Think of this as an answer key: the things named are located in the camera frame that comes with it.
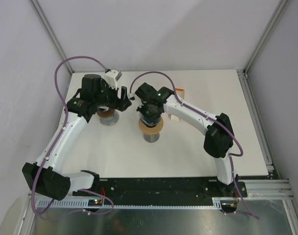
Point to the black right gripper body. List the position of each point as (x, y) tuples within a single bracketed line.
[(149, 114)]

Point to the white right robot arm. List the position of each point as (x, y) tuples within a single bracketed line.
[(217, 130)]

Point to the aluminium front frame rail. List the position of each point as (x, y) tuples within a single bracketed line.
[(266, 188)]

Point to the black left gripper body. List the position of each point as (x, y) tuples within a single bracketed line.
[(107, 96)]

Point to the aluminium right table rail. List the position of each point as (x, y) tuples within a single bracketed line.
[(244, 82)]

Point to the aluminium corner post left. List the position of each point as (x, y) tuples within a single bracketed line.
[(39, 12)]

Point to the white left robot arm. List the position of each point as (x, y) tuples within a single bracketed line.
[(45, 175)]

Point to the clear glass coffee server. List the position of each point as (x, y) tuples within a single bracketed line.
[(108, 121)]

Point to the grey slotted cable duct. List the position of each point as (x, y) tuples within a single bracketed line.
[(96, 203)]

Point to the blue plastic dripper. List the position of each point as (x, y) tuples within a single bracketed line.
[(148, 123)]

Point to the glass carafe with cork band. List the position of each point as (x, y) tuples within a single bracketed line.
[(151, 138)]

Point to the coffee filter paper pack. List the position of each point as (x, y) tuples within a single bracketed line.
[(180, 93)]

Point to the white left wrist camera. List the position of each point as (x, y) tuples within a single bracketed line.
[(112, 77)]

